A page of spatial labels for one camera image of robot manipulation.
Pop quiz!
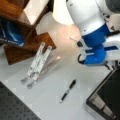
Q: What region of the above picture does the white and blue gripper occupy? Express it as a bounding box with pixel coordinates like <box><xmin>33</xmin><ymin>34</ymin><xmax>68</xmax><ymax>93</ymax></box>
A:
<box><xmin>77</xmin><ymin>24</ymin><xmax>120</xmax><ymax>66</ymax></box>

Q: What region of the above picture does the black and grey storage box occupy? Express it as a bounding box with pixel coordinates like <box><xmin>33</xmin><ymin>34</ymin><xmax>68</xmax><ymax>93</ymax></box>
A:
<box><xmin>86</xmin><ymin>69</ymin><xmax>120</xmax><ymax>120</ymax></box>

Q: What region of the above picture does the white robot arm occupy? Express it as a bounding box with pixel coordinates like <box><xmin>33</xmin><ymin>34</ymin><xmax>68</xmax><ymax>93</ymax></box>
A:
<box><xmin>53</xmin><ymin>0</ymin><xmax>120</xmax><ymax>69</ymax></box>

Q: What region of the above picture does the clear plastic ruler strip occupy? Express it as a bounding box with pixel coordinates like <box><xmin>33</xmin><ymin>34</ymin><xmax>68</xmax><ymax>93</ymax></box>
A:
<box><xmin>33</xmin><ymin>56</ymin><xmax>61</xmax><ymax>80</ymax></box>

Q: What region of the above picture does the black pen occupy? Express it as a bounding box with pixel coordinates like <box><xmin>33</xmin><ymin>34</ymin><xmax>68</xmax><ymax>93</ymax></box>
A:
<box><xmin>60</xmin><ymin>79</ymin><xmax>76</xmax><ymax>103</ymax></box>

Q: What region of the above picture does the wooden shelf block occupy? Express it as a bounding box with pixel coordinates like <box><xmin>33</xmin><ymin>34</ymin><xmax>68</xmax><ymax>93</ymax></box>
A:
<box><xmin>0</xmin><ymin>0</ymin><xmax>56</xmax><ymax>65</ymax></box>

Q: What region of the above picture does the upper metal ruler strip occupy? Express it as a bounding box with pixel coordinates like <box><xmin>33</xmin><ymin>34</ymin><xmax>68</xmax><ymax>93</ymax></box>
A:
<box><xmin>21</xmin><ymin>42</ymin><xmax>45</xmax><ymax>84</ymax></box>

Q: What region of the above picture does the blue book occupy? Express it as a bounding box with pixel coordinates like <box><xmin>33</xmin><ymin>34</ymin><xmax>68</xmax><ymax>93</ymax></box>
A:
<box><xmin>0</xmin><ymin>18</ymin><xmax>24</xmax><ymax>46</ymax></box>

